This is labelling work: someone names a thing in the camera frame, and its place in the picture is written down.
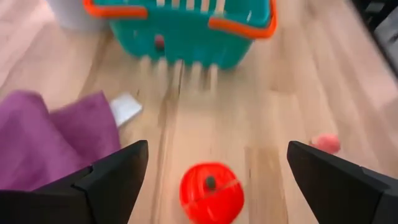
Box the purple cloth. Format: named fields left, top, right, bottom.
left=0, top=89, right=144, bottom=191

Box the small red toy raspberry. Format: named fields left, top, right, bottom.
left=154, top=34, right=166, bottom=50

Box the red toy apple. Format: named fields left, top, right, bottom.
left=179, top=161, right=245, bottom=224

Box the teal basket with orange rim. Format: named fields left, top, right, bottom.
left=82, top=0, right=279, bottom=71

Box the black aluminium rig frame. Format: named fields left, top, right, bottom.
left=350, top=0, right=398, bottom=78

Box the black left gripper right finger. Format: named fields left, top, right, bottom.
left=286, top=140, right=398, bottom=224

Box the pink wrinkled toy fruit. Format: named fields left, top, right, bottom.
left=310, top=133, right=341, bottom=156

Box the white plant pot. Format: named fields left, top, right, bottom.
left=46, top=0, right=111, bottom=32

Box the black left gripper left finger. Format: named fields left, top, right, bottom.
left=0, top=139, right=149, bottom=224

